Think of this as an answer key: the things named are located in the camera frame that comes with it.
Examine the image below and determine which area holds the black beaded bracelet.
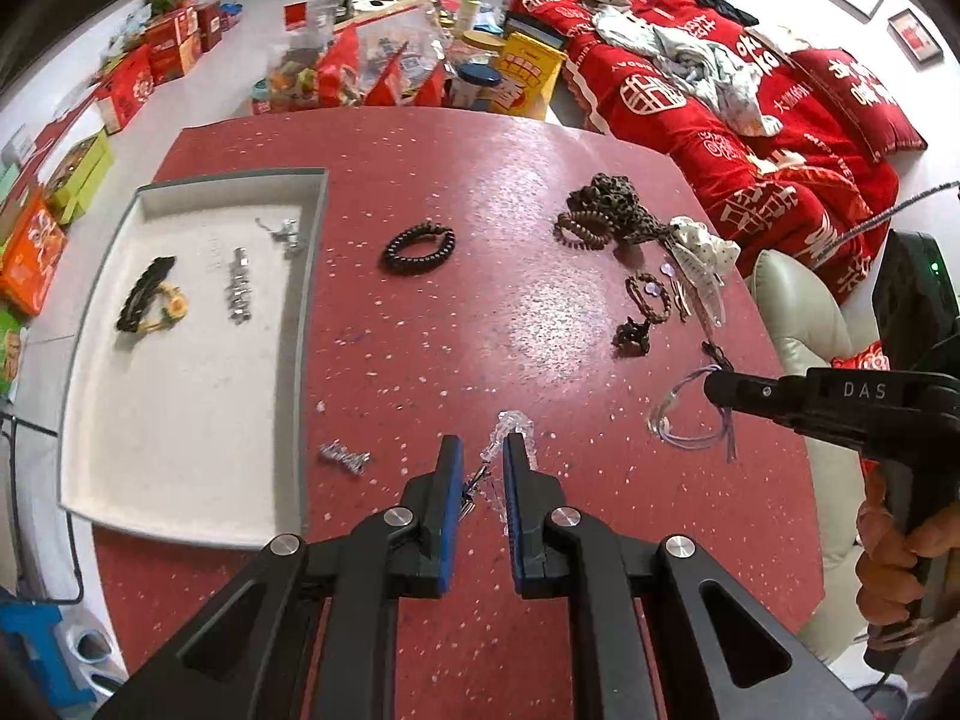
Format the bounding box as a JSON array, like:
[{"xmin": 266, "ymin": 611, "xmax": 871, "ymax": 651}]
[{"xmin": 379, "ymin": 219, "xmax": 458, "ymax": 277}]

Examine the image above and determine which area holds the small black hair claw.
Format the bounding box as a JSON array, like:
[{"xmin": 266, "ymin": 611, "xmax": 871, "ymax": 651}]
[{"xmin": 612, "ymin": 317, "xmax": 651, "ymax": 358}]

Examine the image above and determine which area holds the white grey-rimmed jewelry tray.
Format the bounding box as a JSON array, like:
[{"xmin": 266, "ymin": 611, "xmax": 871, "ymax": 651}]
[{"xmin": 59, "ymin": 169, "xmax": 327, "ymax": 550}]

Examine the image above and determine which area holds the orange gift box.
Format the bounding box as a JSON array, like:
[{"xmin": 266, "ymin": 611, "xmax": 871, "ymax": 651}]
[{"xmin": 2, "ymin": 193, "xmax": 67, "ymax": 317}]

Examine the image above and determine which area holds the small silver earring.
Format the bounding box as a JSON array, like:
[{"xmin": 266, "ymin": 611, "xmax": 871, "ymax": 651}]
[{"xmin": 254, "ymin": 218, "xmax": 304, "ymax": 257}]

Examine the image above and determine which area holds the silver rhinestone hair clip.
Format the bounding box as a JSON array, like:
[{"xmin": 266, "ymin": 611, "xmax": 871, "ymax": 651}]
[{"xmin": 226, "ymin": 247, "xmax": 252, "ymax": 323}]

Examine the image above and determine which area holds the small silver rhinestone clip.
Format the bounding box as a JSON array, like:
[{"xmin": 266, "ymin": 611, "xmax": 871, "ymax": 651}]
[{"xmin": 317, "ymin": 440, "xmax": 371, "ymax": 476}]

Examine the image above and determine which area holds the jar with dark blue lid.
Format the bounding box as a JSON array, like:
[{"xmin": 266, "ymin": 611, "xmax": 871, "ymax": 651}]
[{"xmin": 449, "ymin": 62, "xmax": 503, "ymax": 110}]

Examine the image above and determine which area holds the brown braided bracelet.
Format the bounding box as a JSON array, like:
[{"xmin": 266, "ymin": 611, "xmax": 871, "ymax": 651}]
[{"xmin": 623, "ymin": 269, "xmax": 676, "ymax": 327}]

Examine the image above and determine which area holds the right hand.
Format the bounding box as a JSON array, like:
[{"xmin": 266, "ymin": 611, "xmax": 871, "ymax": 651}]
[{"xmin": 856, "ymin": 468, "xmax": 958, "ymax": 626}]

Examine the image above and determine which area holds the clear crystal bead bracelet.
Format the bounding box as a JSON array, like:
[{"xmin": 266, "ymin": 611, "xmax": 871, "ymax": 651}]
[{"xmin": 460, "ymin": 408, "xmax": 541, "ymax": 527}]

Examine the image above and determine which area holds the yellow box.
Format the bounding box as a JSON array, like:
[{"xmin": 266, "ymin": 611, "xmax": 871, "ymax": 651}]
[{"xmin": 490, "ymin": 31, "xmax": 565, "ymax": 121}]

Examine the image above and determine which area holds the yellow flower hair tie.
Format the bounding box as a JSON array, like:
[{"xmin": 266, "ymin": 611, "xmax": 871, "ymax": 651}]
[{"xmin": 138, "ymin": 281, "xmax": 191, "ymax": 335}]

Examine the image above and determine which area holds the red bedding sofa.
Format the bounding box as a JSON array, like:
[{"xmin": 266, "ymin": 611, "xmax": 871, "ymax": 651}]
[{"xmin": 509, "ymin": 0, "xmax": 928, "ymax": 301}]

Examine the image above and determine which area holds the black hair claw in tray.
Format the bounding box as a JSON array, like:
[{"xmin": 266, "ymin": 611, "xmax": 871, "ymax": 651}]
[{"xmin": 116, "ymin": 255, "xmax": 176, "ymax": 333}]

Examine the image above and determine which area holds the lime green box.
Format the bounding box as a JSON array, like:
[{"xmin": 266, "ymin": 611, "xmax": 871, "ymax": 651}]
[{"xmin": 46, "ymin": 130, "xmax": 114, "ymax": 226}]

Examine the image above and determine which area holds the leopard print scrunchie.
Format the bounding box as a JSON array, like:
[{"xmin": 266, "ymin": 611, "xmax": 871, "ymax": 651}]
[{"xmin": 566, "ymin": 172, "xmax": 674, "ymax": 245}]

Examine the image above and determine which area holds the brown beaded bracelet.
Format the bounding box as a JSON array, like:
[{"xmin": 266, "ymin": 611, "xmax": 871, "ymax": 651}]
[{"xmin": 551, "ymin": 208, "xmax": 617, "ymax": 252}]

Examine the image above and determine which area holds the grey white clothing pile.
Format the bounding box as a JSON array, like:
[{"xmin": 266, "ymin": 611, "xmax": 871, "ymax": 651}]
[{"xmin": 592, "ymin": 7, "xmax": 782, "ymax": 137}]

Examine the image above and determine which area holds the clear purple cord bracelet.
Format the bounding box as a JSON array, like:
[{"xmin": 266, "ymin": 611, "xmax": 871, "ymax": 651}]
[{"xmin": 646, "ymin": 362, "xmax": 740, "ymax": 464}]

